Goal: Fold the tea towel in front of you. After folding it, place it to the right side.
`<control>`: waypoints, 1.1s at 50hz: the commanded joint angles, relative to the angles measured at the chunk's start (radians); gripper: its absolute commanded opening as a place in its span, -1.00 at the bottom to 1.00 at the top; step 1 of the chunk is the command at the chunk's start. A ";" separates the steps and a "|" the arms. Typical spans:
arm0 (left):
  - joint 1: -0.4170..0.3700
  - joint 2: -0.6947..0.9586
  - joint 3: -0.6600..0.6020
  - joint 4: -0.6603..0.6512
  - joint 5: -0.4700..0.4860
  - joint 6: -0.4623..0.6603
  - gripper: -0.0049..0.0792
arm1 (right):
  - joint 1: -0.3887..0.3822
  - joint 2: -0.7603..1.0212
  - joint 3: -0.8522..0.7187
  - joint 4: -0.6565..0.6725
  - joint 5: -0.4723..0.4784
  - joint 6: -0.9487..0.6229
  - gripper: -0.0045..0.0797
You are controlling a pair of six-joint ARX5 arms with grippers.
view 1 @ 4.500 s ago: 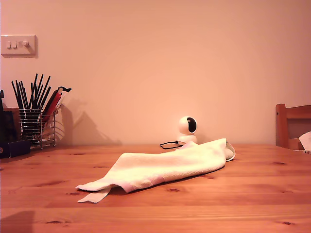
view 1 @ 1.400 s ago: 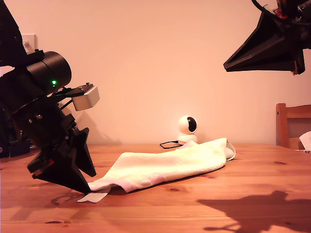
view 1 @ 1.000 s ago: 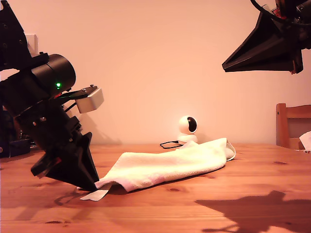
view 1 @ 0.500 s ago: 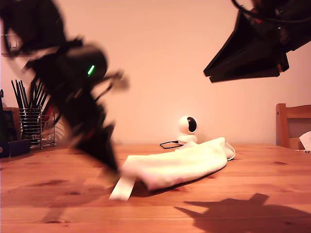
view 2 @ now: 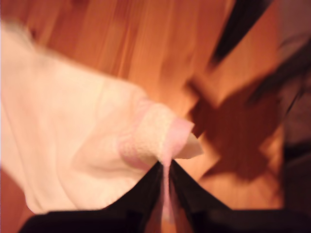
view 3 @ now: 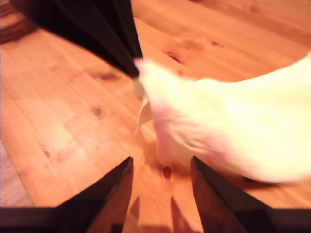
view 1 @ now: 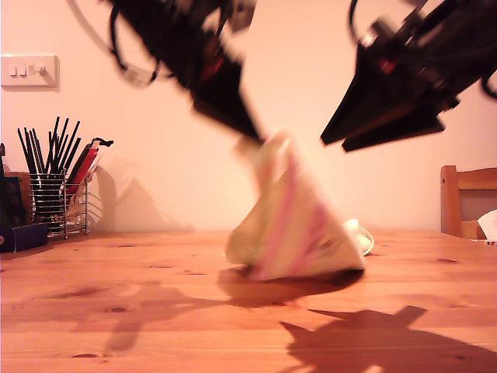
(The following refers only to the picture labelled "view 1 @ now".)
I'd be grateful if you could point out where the cream pink striped tea towel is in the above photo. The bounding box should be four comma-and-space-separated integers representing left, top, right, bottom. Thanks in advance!
224, 130, 376, 281

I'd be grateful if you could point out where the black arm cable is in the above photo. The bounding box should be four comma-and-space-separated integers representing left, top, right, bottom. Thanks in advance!
481, 73, 497, 100
108, 3, 162, 89

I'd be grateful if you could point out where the dark printed carton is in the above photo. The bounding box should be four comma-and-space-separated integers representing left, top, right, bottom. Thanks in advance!
0, 173, 30, 228

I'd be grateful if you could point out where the white wall light switch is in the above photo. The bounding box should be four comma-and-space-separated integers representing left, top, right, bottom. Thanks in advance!
1, 54, 61, 91

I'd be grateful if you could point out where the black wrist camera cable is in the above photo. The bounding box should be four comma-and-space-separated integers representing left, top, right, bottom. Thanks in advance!
348, 0, 368, 44

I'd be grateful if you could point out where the wooden chair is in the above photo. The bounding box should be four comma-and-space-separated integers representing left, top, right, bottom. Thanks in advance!
440, 165, 497, 240

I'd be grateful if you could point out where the red black chopstick packet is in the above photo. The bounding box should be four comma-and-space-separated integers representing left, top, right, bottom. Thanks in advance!
68, 136, 116, 184

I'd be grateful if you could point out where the dark blue box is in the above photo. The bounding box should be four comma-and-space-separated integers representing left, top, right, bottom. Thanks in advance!
0, 223, 50, 253

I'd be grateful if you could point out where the brown cardboard box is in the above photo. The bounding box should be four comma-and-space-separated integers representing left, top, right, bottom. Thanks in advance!
460, 219, 486, 240

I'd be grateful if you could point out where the metal wire utensil holder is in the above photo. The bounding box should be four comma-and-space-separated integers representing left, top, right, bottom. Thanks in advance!
29, 169, 91, 238

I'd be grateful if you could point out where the thin black chopstick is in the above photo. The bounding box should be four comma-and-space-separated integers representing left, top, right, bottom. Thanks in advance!
17, 127, 38, 175
59, 120, 82, 173
45, 116, 61, 173
63, 136, 83, 176
33, 127, 47, 173
53, 117, 71, 173

